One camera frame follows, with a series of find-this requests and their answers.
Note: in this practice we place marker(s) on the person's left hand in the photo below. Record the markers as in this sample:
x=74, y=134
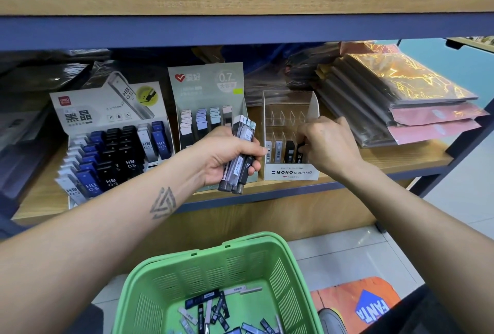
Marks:
x=216, y=152

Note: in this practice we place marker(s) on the person's right hand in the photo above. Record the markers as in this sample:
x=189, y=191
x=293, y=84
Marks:
x=332, y=149

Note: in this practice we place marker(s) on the bundle of lead cases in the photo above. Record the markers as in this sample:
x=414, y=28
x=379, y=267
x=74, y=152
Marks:
x=235, y=172

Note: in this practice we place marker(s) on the clear plastic display box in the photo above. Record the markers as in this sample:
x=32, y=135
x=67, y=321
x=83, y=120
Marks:
x=289, y=172

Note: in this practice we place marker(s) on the pale green display box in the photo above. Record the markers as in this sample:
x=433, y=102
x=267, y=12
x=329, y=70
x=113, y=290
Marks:
x=204, y=83

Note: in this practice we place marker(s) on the white display box red label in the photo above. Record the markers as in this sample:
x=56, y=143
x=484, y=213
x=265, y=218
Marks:
x=85, y=106

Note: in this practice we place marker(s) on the green plastic basket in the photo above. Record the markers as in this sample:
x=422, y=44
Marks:
x=154, y=283

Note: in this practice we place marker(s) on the pile of lead cases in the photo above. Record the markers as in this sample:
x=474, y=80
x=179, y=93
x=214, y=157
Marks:
x=220, y=311

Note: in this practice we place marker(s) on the person's right forearm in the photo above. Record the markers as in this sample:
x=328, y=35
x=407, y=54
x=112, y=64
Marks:
x=432, y=245

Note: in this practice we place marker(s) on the person's left forearm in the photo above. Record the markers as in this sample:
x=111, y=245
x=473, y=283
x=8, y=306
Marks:
x=85, y=260

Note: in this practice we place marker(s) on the dark plastic-wrapped packs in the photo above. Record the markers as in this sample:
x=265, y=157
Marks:
x=401, y=83

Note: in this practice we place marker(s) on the colourful printed mat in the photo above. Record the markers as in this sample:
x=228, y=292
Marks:
x=363, y=299

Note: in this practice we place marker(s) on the grey sneaker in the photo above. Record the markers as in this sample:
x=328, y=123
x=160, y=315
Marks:
x=332, y=320

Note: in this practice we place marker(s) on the stack of wrapped paper packs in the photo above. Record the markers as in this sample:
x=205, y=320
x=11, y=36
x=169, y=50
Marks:
x=23, y=145

